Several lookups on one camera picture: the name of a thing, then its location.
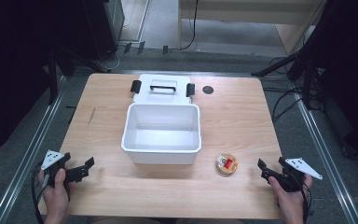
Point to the light wooden bench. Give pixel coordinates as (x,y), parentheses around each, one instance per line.
(245,12)

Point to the person's left hand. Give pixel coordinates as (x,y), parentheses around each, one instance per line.
(56,196)

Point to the black metal stand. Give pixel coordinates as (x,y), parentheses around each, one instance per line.
(53,77)

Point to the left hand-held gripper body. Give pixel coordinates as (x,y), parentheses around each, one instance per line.
(53,159)

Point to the metal floor rail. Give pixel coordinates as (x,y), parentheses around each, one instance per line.
(24,161)
(326,155)

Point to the black tripod stand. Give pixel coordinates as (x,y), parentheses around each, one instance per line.
(279,63)

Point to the person's right hand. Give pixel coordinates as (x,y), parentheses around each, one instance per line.
(287,199)

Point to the black cabinet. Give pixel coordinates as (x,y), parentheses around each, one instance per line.
(105,25)

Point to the black floor plug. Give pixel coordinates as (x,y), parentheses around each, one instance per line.
(127,48)
(165,49)
(141,47)

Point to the black curtain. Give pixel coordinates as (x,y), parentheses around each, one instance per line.
(15,62)
(348,77)

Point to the black round table grommet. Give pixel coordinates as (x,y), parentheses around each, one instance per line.
(208,90)

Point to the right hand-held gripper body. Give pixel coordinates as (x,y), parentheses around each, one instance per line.
(295,169)

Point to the white plastic storage box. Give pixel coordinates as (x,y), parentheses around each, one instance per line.
(161,140)

